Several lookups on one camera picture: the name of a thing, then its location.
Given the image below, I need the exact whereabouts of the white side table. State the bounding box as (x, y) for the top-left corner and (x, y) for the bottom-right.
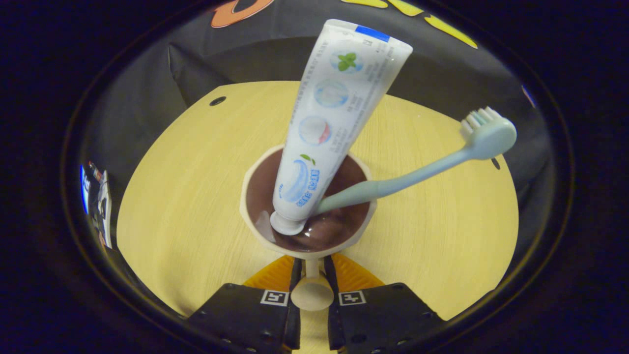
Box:
(96, 183), (114, 250)

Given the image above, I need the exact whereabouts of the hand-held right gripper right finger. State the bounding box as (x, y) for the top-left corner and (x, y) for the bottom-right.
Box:
(324, 253), (445, 352)

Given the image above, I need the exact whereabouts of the white toothpaste tube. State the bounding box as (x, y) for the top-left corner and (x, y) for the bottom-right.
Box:
(270, 19), (413, 236)

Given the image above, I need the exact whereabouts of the computer monitor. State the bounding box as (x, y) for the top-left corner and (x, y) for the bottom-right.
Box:
(80, 164), (90, 215)

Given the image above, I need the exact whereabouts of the pale green toothbrush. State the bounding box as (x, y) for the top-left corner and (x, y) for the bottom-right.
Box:
(314, 106), (517, 216)

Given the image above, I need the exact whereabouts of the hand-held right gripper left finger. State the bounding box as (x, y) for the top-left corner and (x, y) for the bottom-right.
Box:
(186, 255), (303, 352)

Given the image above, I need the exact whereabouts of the wooden desktop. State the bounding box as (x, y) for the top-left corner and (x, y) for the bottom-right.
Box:
(116, 81), (519, 354)

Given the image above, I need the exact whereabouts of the beige cup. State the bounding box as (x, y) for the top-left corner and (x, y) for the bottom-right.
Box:
(239, 144), (378, 312)

